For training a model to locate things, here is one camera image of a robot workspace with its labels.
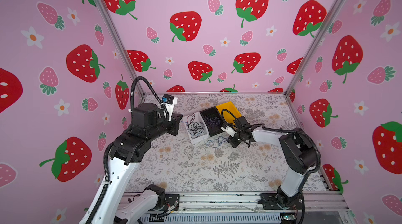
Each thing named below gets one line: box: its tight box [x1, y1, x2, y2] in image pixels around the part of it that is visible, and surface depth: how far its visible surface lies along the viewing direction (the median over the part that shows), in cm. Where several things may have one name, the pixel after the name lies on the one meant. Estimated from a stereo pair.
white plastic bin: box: [182, 112, 210, 144], surface depth 100 cm
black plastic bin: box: [199, 106, 225, 138], surface depth 103 cm
